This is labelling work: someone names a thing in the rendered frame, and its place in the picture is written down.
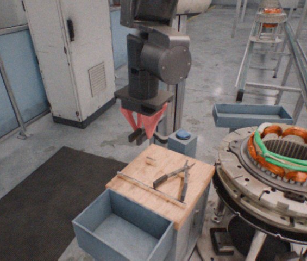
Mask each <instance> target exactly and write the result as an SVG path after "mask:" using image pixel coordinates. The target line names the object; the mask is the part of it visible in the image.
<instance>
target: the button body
mask: <svg viewBox="0 0 307 261"><path fill-rule="evenodd" d="M178 131H185V130H183V129H179V130H177V131H175V132H174V133H172V134H171V135H169V136H168V145H167V149H169V150H171V151H174V152H177V153H180V154H183V155H185V156H188V157H189V158H192V159H195V157H196V148H197V139H198V135H195V134H193V133H190V132H189V133H190V135H191V137H190V138H189V139H187V140H180V139H177V138H176V137H175V133H176V132H178Z"/></svg>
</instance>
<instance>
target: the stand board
mask: <svg viewBox="0 0 307 261"><path fill-rule="evenodd" d="M147 156H148V157H150V158H153V159H154V160H156V167H155V166H152V165H149V164H147V163H146V157H147ZM187 160H188V163H187V165H188V166H190V165H191V164H193V163H196V164H195V165H194V166H193V167H192V168H190V169H189V170H188V173H189V174H190V178H189V181H188V186H187V192H186V196H185V200H184V203H186V209H183V208H181V207H179V206H177V205H175V204H173V203H170V202H169V201H167V200H165V199H163V198H161V197H159V196H156V195H154V194H152V193H150V192H149V191H146V190H144V189H143V188H140V187H138V186H136V185H134V184H132V183H130V182H127V181H125V180H123V179H121V178H119V177H118V176H116V177H115V178H113V179H112V180H111V181H110V182H109V183H107V184H106V185H105V186H106V189H107V188H108V187H109V188H111V189H112V190H115V191H117V192H119V193H121V194H123V195H124V196H126V197H128V198H131V199H133V200H135V201H137V202H138V203H139V204H141V205H143V206H146V207H148V208H150V209H152V210H154V211H155V212H157V213H159V214H162V215H163V216H165V217H167V218H169V219H170V220H172V221H174V229H176V230H178V231H179V230H180V229H181V226H182V225H183V223H184V221H185V220H186V218H187V217H188V216H189V215H190V212H191V210H192V209H193V207H194V206H195V204H196V203H197V201H198V199H199V197H200V195H201V194H202V192H203V191H204V190H205V188H206V187H207V184H208V183H209V181H210V180H211V178H212V176H213V175H214V173H215V166H212V165H210V164H207V163H204V162H201V161H199V160H195V159H192V158H189V157H188V156H185V155H183V154H180V153H177V152H174V151H171V150H169V149H166V148H163V147H160V146H158V145H155V144H151V145H150V146H149V147H148V148H146V149H145V150H144V151H143V152H142V153H140V154H139V155H138V156H137V157H136V158H135V159H134V160H133V161H132V162H131V163H130V164H129V165H127V166H126V167H125V168H124V169H123V170H122V171H121V173H123V174H124V175H126V176H129V177H131V178H133V179H135V180H138V181H140V182H142V183H144V184H147V185H149V186H151V187H153V182H154V181H155V180H156V179H158V178H160V177H162V176H163V175H164V174H168V173H170V172H172V171H175V170H177V169H180V168H182V167H184V164H185V163H186V161H187ZM183 186H184V179H183V178H180V177H178V175H176V177H174V176H173V177H171V178H169V179H168V180H167V181H166V182H165V183H163V184H162V185H159V186H158V187H156V189H157V190H159V191H161V192H164V193H166V194H168V195H170V196H172V197H174V198H177V199H179V200H180V198H181V193H182V190H183ZM153 188H154V187H153Z"/></svg>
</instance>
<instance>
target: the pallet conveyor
mask: <svg viewBox="0 0 307 261"><path fill-rule="evenodd" d="M255 20H256V19H255ZM254 24H255V25H254ZM258 25H259V23H258V22H256V23H255V21H254V23H253V26H252V30H253V34H252V36H256V33H257V27H258ZM279 26H281V28H280V32H279V34H277V36H278V38H279V39H280V37H284V41H283V45H282V48H281V51H280V52H277V49H278V46H279V43H277V44H276V45H275V49H274V50H273V51H270V52H265V51H254V50H253V45H254V42H252V41H251V42H250V46H249V51H248V55H247V57H246V62H245V66H244V68H243V73H242V77H241V81H240V84H239V88H238V91H237V96H236V104H241V103H242V100H243V94H244V93H245V94H253V95H260V96H268V97H276V98H277V99H276V102H275V105H279V103H280V99H281V96H282V95H283V92H284V91H287V92H295V93H300V95H299V98H298V101H297V104H296V107H295V110H294V112H293V115H292V118H293V119H294V122H293V124H292V125H294V126H295V125H296V123H297V121H298V118H299V114H300V112H301V110H302V109H303V105H304V103H305V105H306V109H307V72H306V69H305V66H304V64H303V62H302V59H301V57H300V54H299V52H298V49H297V46H296V45H295V42H294V41H293V38H292V35H291V33H290V30H289V28H288V25H287V24H286V23H280V25H279ZM289 26H290V29H291V31H292V34H293V36H295V32H294V31H293V29H292V27H291V25H290V23H289ZM253 27H254V29H253ZM252 30H251V33H252ZM282 31H284V35H282ZM251 33H250V36H251ZM249 38H250V37H249ZM296 42H297V44H298V47H299V49H300V51H301V53H302V55H303V58H304V60H305V63H306V65H307V57H306V55H305V53H304V51H303V49H302V47H301V45H300V43H299V41H298V39H297V41H296ZM286 43H287V45H288V47H289V51H290V53H285V52H284V49H285V45H286ZM248 44H249V40H248ZM248 44H247V47H246V50H245V53H244V56H243V61H242V64H241V67H240V72H239V73H238V76H237V80H236V84H235V87H234V90H236V86H237V82H238V79H239V77H240V73H241V69H242V65H243V62H244V58H245V55H246V51H247V49H248ZM252 53H258V54H270V55H273V58H272V60H274V58H275V55H279V59H278V61H277V65H276V67H275V68H273V69H272V68H265V67H255V66H250V60H251V57H252ZM282 56H289V57H290V59H289V61H288V63H287V67H286V70H285V74H284V78H283V81H282V84H281V85H280V86H277V85H268V84H259V83H250V82H246V80H247V74H248V69H249V68H252V69H262V70H272V71H275V72H274V76H273V78H276V76H277V72H278V68H279V66H280V63H281V59H282ZM292 63H293V65H294V68H295V72H296V75H297V79H298V83H299V86H300V88H301V89H300V88H291V87H286V86H285V84H286V81H287V78H288V75H289V72H290V70H291V67H292ZM245 86H248V87H253V88H261V89H270V90H278V91H279V92H278V93H277V94H275V95H272V94H265V93H259V92H251V91H246V90H245Z"/></svg>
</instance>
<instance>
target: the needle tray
mask: <svg viewBox="0 0 307 261"><path fill-rule="evenodd" d="M212 115H213V118H214V123H215V127H216V128H229V133H232V132H234V131H236V130H238V129H242V128H247V127H250V128H251V127H259V126H260V125H261V124H262V123H265V122H268V123H286V124H287V125H292V124H293V122H294V119H293V118H292V117H291V116H290V114H289V113H288V112H287V110H286V109H285V108H284V107H283V106H282V105H258V104H229V103H214V105H213V110H212ZM229 133H228V134H229Z"/></svg>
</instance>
